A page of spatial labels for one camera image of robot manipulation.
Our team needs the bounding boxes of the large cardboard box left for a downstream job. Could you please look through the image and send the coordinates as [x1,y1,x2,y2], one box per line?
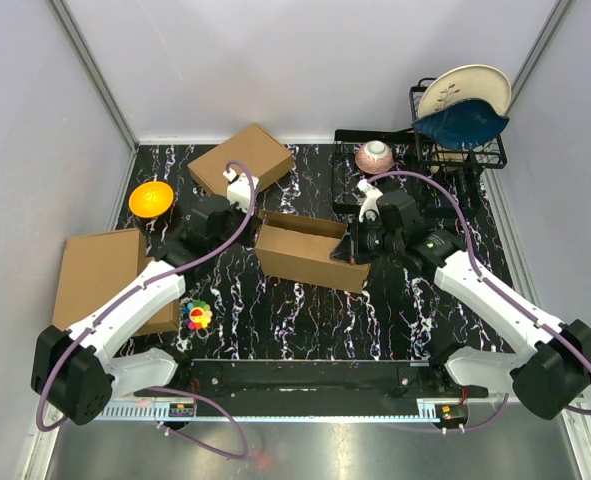
[52,228,146,330]

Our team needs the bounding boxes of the closed cardboard box back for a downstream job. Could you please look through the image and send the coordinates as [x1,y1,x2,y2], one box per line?
[189,124,294,195]

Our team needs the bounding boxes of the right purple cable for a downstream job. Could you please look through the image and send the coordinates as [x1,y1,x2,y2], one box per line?
[364,170,591,434]

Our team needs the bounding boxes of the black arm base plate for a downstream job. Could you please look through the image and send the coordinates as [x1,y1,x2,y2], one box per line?
[133,360,490,401]

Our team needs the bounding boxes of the blue leaf plate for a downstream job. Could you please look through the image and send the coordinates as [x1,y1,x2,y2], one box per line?
[412,98,509,151]

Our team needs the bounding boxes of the purple cable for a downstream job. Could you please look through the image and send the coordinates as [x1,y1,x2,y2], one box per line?
[364,170,591,434]
[35,160,251,459]

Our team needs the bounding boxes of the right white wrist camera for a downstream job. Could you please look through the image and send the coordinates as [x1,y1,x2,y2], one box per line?
[357,179,383,223]

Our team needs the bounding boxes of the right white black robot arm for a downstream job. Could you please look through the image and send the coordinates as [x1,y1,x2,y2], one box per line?
[332,182,591,420]

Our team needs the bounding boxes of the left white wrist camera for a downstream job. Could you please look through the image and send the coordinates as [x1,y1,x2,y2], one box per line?
[223,170,260,213]

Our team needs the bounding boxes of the orange bowl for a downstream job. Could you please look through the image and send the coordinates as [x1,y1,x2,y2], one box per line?
[128,181,174,219]

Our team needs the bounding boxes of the rainbow flower toy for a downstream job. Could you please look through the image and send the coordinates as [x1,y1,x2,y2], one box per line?
[183,300,213,331]

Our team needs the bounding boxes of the black wire dish rack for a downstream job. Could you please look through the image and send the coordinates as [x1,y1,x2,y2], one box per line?
[331,77,507,216]

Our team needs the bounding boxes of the cream floral plate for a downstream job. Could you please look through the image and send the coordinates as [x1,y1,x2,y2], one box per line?
[417,64,512,118]

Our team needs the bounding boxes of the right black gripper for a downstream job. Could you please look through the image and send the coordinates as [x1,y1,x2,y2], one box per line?
[330,214,403,265]

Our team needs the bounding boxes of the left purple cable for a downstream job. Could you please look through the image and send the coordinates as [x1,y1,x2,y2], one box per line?
[35,160,251,459]

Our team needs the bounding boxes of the beige cup in rack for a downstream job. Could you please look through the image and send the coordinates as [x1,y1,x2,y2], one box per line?
[429,153,465,174]

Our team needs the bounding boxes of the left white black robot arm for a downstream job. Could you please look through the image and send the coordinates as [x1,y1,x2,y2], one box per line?
[31,191,256,432]

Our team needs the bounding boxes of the pink patterned bowl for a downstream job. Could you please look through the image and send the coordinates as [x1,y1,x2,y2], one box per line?
[355,140,394,175]

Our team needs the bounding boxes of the small cardboard box left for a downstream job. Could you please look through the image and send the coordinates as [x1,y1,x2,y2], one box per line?
[137,275,179,335]

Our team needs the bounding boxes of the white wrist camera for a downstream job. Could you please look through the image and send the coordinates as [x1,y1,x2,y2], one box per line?
[357,179,383,223]
[223,170,260,213]

